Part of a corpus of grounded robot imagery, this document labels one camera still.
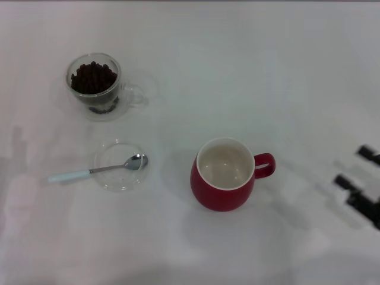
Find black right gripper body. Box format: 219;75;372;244
346;189;380;232

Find blue-handled metal spoon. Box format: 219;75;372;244
47;153;148;184

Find coffee beans pile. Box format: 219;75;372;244
70;61;120;115

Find red ceramic mug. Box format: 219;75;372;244
189;137;277;212

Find clear glass saucer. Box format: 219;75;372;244
93;141;149;192

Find clear glass cup with handle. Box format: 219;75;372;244
65;52;149;122

